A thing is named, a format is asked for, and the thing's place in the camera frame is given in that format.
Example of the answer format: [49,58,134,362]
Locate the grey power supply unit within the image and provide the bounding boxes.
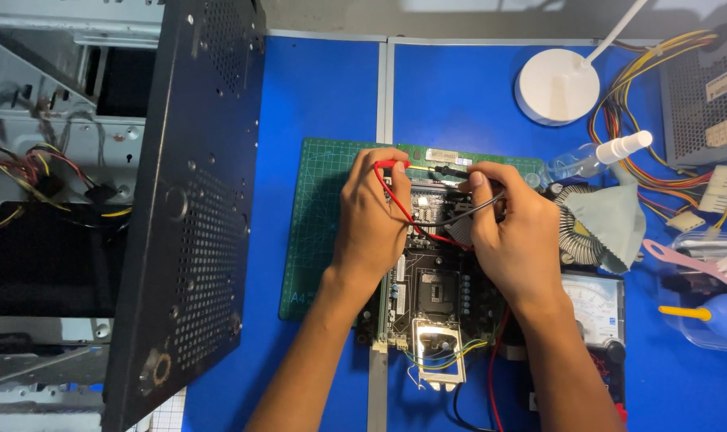
[658,0,727,170]

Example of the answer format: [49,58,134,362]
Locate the black computer motherboard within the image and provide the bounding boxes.
[356,174,521,362]

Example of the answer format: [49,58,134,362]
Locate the round finned processor cooler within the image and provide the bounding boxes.
[543,182,611,268]

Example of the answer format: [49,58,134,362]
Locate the red test lead wire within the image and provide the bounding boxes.
[373,163,513,432]

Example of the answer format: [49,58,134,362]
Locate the white grid sheet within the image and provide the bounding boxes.
[136,388,188,432]

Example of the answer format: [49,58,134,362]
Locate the thin coloured fan wires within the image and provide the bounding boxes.
[399,337,497,372]

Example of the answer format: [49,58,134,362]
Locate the small white power connector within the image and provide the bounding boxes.
[666,210,707,234]

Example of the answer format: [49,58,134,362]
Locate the clear plastic container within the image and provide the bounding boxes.
[656,230,727,354]

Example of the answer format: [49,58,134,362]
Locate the white desk lamp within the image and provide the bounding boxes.
[514,0,650,127]

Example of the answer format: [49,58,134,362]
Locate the person's left hand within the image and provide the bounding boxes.
[330,146,413,284]

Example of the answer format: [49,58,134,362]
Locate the black multimeter probe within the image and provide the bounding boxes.
[433,165,503,184]

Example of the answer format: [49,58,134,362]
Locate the green memory module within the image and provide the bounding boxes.
[396,143,545,182]

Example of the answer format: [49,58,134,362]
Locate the grey open computer case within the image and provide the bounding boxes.
[0,0,167,432]

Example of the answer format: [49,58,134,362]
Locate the blue air blower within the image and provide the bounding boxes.
[658,292,727,346]

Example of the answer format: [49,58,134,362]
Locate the black perforated case panel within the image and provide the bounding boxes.
[102,0,267,432]

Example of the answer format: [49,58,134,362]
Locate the analog multimeter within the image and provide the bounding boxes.
[513,269,629,424]

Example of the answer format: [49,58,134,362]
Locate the clear spray bottle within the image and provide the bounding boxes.
[525,130,654,188]

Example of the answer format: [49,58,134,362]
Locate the grey-green cleaning cloth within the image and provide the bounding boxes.
[560,179,648,275]

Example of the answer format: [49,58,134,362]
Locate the coloured power supply cable bundle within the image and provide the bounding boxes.
[588,30,727,224]

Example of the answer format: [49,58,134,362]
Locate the black test lead wire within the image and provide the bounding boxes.
[410,191,507,228]

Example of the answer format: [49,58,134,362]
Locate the pink cleaning brush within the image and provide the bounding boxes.
[642,238,727,290]

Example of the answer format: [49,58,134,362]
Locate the coloured cables inside case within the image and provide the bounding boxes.
[0,140,134,234]

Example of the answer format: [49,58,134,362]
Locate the large white power connector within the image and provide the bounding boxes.
[697,164,727,215]

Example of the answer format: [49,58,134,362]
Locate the silver socket load plate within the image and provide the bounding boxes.
[410,318,468,392]

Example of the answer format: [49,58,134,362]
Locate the person's right hand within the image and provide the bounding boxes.
[457,161,566,310]

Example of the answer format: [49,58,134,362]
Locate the green cutting mat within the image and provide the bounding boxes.
[278,137,545,322]

